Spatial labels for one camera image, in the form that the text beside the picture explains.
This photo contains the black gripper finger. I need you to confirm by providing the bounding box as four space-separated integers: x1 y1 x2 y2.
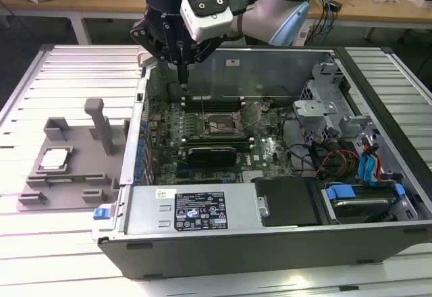
184 36 222 86
130 18 185 86

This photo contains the silver chipset heatsink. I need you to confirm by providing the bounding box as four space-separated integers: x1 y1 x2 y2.
242 170 268 180

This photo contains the blue plastic latch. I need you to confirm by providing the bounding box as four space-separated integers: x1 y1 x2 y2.
92 207 113 221

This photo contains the black plastic shroud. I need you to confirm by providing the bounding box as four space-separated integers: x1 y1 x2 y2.
252 177 325 227

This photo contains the silver metal drive cage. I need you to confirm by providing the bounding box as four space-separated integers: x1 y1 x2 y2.
292 61 381 149

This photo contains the white wrist camera black mount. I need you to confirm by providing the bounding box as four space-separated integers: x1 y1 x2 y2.
177 0 234 43

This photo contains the blue slot retainer strip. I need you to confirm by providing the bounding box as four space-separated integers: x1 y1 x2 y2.
133 119 150 184

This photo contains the grey case release latch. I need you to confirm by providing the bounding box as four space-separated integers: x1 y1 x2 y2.
136 45 151 72

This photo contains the red yellow power wire bundle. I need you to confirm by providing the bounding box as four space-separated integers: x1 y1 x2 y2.
315 148 360 178

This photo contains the CPU socket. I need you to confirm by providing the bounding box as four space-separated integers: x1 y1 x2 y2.
198 111 242 139

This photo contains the green motherboard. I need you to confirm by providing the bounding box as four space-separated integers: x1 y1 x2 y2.
148 96 296 186

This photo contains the blue flat wire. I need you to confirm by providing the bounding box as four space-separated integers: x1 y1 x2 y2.
358 153 369 186
368 151 382 187

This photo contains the black graphics card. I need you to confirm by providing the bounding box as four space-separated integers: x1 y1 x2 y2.
185 146 239 169

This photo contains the silver square CPU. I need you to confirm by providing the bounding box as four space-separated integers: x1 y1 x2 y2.
39 147 74 173

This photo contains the grey plastic parts rack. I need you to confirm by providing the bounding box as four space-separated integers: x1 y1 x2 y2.
16 97 131 213

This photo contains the black open PC case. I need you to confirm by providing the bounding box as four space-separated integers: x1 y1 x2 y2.
90 43 432 281

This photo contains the silver power supply unit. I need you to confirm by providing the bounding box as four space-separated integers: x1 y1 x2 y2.
123 184 269 236

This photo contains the blue cable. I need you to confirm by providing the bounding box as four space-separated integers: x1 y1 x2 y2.
317 0 335 47

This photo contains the hard disk in blue carrier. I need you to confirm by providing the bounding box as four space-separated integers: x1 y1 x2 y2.
322 182 406 225

